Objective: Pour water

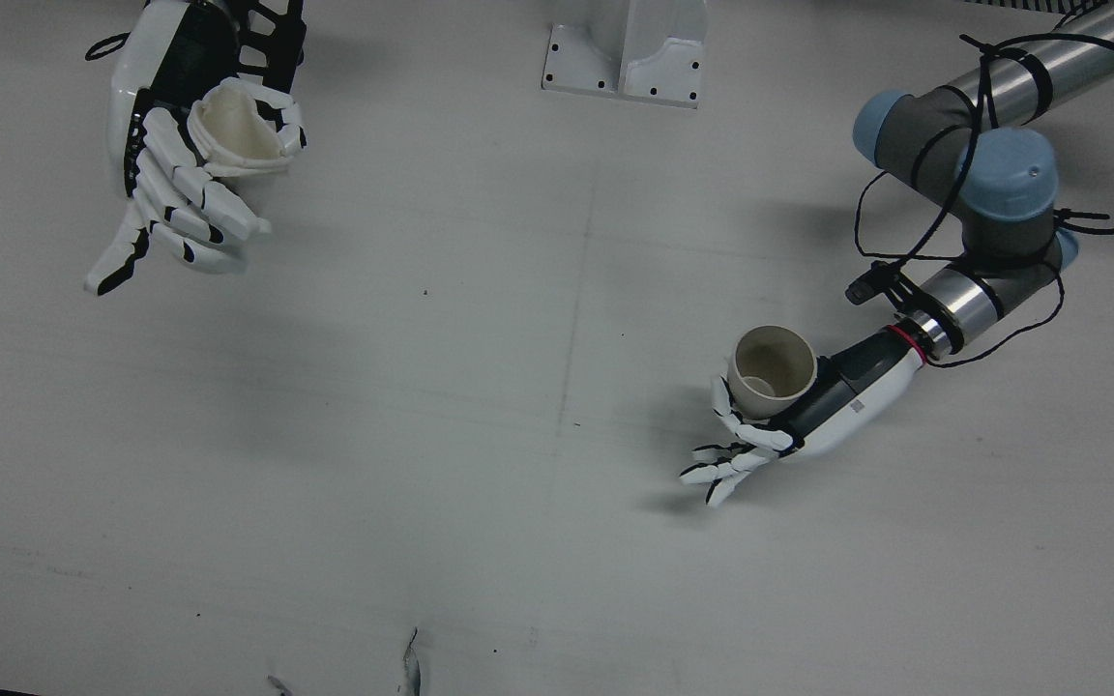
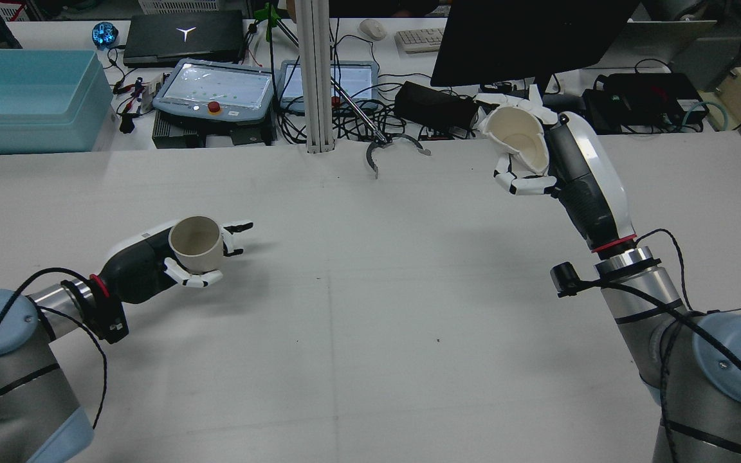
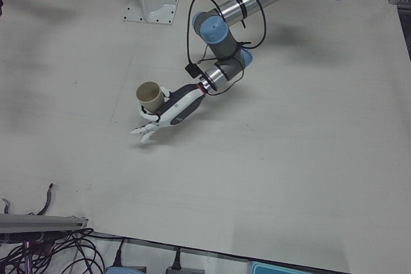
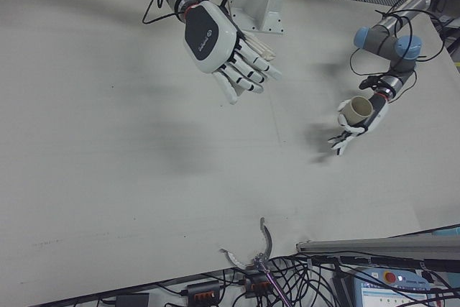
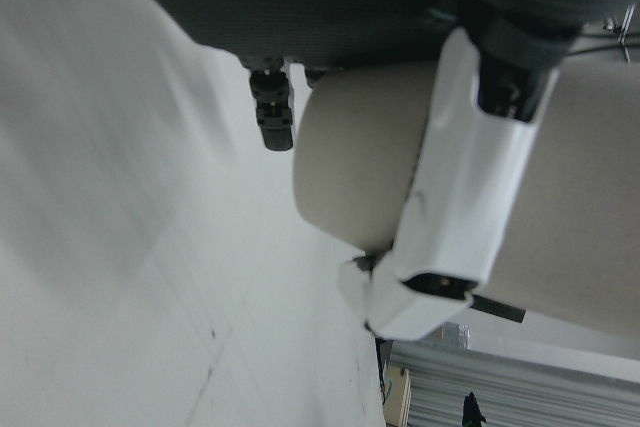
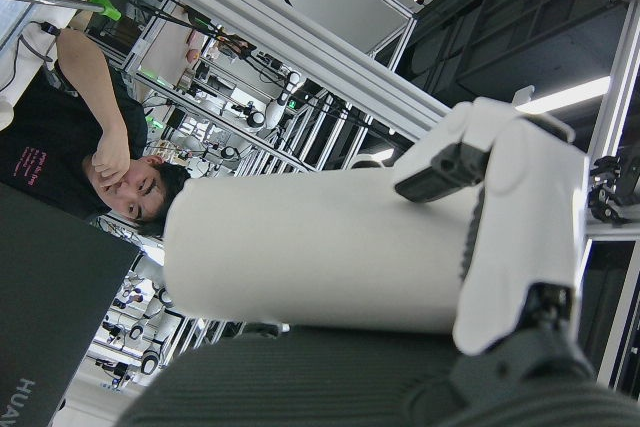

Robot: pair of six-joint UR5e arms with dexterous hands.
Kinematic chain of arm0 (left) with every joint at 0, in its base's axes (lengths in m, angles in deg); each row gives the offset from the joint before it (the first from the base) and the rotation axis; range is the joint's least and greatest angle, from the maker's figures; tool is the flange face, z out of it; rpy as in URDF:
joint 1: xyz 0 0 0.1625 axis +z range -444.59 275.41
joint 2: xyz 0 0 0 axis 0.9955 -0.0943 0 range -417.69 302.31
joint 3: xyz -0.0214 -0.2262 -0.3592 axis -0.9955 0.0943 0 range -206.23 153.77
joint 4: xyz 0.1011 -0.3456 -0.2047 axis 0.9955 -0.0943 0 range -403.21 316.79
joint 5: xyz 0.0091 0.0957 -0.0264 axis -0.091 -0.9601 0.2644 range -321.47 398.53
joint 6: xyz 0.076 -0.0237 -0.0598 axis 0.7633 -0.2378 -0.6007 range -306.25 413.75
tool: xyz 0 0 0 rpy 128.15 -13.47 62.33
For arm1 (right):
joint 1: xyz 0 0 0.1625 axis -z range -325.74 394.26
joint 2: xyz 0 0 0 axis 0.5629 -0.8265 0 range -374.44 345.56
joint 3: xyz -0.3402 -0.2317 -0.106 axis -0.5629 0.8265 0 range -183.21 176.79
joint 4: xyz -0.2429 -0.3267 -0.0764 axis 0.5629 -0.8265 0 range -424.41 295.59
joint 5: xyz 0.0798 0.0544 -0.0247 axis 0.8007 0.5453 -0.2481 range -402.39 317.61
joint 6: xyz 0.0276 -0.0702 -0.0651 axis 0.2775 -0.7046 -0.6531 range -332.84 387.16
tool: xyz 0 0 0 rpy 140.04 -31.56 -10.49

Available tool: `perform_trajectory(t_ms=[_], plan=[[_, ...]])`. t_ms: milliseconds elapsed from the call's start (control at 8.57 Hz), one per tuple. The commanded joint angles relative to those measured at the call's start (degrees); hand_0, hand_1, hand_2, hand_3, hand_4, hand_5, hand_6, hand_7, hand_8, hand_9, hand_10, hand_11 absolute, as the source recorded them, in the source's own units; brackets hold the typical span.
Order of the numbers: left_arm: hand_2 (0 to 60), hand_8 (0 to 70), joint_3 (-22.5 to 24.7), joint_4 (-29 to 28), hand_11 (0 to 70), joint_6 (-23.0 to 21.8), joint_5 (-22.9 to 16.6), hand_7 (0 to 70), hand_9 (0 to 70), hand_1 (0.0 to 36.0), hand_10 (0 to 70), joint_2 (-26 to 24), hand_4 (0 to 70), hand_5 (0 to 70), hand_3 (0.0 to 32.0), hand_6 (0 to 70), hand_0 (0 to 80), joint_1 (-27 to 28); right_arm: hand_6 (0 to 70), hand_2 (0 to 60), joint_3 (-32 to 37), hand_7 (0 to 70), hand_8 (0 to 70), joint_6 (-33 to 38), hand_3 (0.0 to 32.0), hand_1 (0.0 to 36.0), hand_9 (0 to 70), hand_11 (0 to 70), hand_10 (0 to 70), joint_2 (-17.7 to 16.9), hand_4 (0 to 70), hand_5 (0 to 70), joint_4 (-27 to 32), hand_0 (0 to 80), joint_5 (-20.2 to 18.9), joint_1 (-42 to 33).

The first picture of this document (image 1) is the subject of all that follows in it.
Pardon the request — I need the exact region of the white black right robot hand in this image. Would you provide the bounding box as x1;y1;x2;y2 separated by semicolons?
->
83;0;308;298

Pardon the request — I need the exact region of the beige paper cup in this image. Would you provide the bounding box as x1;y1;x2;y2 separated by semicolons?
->
187;82;295;178
726;325;819;421

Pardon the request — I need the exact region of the white grey left robot hand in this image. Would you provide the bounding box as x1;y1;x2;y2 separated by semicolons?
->
680;327;928;509

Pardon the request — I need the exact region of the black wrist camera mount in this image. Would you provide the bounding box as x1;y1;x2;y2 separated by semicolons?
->
845;261;916;310

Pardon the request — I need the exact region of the black perforated wrist bracket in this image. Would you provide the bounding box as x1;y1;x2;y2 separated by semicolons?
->
219;0;308;93

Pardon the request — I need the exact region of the white arm base mount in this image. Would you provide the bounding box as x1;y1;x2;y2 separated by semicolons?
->
542;0;709;109

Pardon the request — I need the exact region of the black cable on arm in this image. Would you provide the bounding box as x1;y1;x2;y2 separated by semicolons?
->
852;34;1114;368

